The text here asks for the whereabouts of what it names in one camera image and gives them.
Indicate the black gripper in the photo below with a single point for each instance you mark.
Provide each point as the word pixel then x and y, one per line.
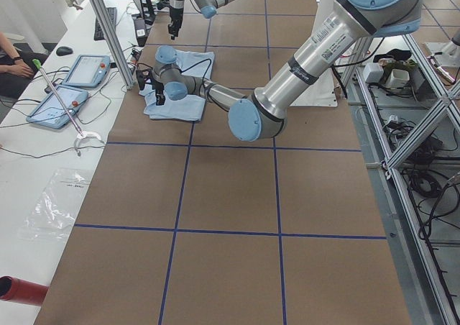
pixel 157 86
pixel 175 14

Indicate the light blue button shirt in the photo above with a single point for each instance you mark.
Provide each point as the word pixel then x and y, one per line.
pixel 178 105

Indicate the far blue teach pendant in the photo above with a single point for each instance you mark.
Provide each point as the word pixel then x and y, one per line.
pixel 87 71

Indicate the blue teach pendant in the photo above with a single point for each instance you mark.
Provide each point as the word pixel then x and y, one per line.
pixel 87 71
pixel 51 114

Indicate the silver reacher grabber tool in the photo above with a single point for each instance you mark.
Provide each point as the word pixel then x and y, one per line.
pixel 81 134

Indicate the black computer mouse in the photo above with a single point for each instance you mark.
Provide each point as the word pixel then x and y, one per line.
pixel 63 50

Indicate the near blue teach pendant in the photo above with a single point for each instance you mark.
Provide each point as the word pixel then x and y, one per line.
pixel 51 114

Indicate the seated person dark shirt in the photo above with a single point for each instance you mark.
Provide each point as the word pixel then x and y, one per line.
pixel 17 68

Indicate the clear plastic bag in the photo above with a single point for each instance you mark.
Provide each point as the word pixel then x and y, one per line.
pixel 57 208

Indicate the red cylinder tube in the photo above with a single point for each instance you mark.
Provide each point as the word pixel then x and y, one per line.
pixel 22 291

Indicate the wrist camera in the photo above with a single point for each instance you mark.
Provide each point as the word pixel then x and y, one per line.
pixel 162 4
pixel 144 77

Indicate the aluminium frame post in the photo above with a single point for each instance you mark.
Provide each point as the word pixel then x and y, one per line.
pixel 112 41

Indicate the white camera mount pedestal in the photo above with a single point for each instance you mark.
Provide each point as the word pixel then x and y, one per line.
pixel 321 93

